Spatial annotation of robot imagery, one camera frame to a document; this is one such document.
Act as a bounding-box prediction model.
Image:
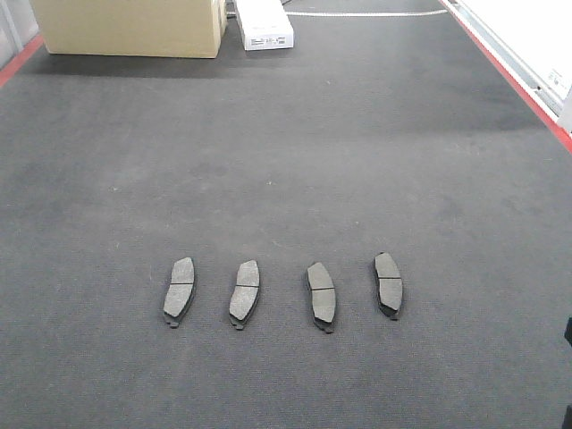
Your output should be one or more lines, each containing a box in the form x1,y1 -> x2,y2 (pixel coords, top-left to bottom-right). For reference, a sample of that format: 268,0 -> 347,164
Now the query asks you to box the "white side rail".
443,1 -> 571,139

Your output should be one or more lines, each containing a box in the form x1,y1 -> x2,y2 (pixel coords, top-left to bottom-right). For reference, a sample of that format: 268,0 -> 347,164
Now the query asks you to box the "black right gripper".
564,316 -> 572,345

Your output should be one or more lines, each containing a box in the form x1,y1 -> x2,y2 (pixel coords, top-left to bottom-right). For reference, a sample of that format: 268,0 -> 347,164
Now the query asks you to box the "cardboard box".
31,0 -> 227,58

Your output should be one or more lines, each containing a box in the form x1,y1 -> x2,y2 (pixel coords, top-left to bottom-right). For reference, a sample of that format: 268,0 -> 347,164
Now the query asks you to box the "grey brake pad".
229,259 -> 260,330
307,262 -> 337,333
374,252 -> 403,321
163,257 -> 195,329

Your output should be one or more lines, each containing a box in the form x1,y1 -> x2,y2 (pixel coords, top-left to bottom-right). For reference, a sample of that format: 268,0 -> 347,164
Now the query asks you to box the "white long carton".
234,0 -> 294,51

